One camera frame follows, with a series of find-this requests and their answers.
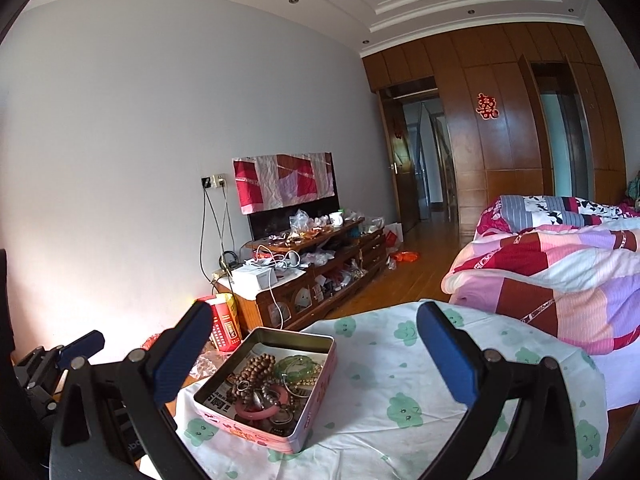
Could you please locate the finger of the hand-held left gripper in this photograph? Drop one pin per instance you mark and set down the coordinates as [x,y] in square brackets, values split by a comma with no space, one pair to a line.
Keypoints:
[80,347]

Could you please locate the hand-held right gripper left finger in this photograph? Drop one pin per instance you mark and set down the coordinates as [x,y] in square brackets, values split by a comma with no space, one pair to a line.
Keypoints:
[176,360]

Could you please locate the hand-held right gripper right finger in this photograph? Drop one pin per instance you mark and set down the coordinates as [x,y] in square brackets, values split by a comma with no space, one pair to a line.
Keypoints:
[447,360]

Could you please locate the pink bangle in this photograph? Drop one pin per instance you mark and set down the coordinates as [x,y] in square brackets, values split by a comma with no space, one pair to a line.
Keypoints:
[250,414]

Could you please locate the metal watch band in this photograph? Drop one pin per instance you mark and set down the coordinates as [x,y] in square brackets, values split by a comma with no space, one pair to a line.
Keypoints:
[282,420]

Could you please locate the pink metal tin box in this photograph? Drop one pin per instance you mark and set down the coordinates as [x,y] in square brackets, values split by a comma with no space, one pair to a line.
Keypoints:
[295,425]

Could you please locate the crumpled clear plastic wrap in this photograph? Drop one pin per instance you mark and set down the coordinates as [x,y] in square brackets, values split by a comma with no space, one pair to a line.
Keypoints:
[205,365]

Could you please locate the red yellow carton box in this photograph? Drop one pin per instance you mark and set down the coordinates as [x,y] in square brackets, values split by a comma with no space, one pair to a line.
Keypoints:
[222,325]

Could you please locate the orange red plastic bag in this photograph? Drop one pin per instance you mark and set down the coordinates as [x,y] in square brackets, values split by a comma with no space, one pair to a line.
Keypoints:
[404,257]

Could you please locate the white cardboard box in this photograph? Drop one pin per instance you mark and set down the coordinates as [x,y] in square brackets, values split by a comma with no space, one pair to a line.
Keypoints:
[255,280]

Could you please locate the pink red patchwork quilt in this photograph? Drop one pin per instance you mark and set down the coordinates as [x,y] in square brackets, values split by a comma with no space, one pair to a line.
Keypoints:
[550,280]

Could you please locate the wooden television cabinet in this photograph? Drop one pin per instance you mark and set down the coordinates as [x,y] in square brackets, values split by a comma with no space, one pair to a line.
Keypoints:
[372,250]

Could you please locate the white red paper bag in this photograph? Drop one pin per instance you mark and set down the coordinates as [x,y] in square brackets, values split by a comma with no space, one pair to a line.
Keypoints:
[392,236]

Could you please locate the black television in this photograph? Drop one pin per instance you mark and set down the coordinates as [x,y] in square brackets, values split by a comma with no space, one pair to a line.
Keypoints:
[270,222]

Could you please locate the wooden door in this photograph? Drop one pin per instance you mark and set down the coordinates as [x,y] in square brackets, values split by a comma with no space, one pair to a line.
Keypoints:
[405,195]

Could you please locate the white mattress sheet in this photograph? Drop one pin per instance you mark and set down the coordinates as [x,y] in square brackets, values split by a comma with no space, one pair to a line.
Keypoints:
[620,375]

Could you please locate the grey striped floral quilt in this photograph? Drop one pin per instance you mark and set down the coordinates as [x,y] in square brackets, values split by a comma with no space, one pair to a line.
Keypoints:
[540,207]

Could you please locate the white cup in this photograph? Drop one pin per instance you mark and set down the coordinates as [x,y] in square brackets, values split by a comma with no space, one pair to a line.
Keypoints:
[336,219]

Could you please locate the clear plastic bag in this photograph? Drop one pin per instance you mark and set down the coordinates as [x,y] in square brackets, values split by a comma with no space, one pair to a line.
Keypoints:
[300,221]

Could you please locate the red pink television cover cloth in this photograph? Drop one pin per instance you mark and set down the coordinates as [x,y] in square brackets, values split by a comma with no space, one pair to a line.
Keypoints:
[280,180]

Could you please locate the red paper-cut decoration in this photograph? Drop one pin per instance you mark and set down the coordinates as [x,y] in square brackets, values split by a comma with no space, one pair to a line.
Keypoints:
[487,106]

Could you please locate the wall power outlet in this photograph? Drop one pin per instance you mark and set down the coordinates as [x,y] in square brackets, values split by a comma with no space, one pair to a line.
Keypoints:
[213,181]

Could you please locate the wooden wardrobe wall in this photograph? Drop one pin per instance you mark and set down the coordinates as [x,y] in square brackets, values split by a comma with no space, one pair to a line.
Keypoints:
[510,160]

